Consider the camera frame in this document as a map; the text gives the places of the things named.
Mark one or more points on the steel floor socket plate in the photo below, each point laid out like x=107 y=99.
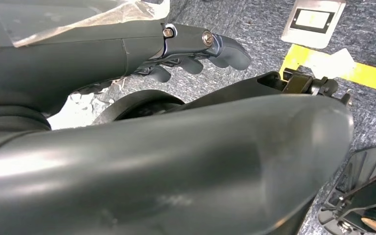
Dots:
x=311 y=22

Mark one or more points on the white paper scrap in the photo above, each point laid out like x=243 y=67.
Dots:
x=334 y=63

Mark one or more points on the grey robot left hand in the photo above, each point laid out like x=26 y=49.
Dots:
x=77 y=61

